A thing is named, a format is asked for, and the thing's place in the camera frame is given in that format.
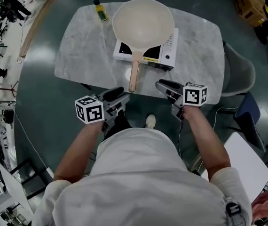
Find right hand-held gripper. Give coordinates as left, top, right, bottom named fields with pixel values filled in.
left=155, top=79, right=208, bottom=121

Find person's left forearm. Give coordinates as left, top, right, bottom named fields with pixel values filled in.
left=53, top=120, right=106, bottom=181

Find cream frying pan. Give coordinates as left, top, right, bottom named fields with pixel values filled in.
left=111, top=0, right=175, bottom=93

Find cardboard box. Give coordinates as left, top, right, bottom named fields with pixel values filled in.
left=233, top=0, right=268, bottom=28

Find person's right forearm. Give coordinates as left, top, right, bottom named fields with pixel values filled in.
left=182, top=105, right=231, bottom=181

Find grey marble table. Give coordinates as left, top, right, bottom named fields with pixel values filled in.
left=54, top=1, right=226, bottom=105

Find person in white coat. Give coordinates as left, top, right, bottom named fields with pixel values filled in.
left=32, top=128, right=252, bottom=226

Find white table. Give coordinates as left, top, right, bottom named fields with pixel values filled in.
left=201, top=132, right=268, bottom=203

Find yellow oil bottle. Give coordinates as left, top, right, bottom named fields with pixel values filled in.
left=93, top=0, right=109, bottom=22

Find black strap buckle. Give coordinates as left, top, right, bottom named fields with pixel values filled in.
left=225, top=202, right=242, bottom=219

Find person's black trousers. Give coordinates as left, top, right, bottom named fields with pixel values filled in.
left=104, top=109, right=134, bottom=141

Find grey chair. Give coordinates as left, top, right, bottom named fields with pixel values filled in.
left=220, top=40, right=257, bottom=98

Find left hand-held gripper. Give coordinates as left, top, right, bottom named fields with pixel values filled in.
left=74, top=87, right=131, bottom=133

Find white portable induction cooktop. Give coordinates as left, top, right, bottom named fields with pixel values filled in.
left=112, top=27, right=180, bottom=72

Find long wooden plank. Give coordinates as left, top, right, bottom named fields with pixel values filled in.
left=17, top=0, right=61, bottom=63

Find white panel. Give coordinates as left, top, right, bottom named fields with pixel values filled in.
left=0, top=162, right=35, bottom=215

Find person's white shoe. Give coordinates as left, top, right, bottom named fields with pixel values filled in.
left=145, top=113, right=157, bottom=129

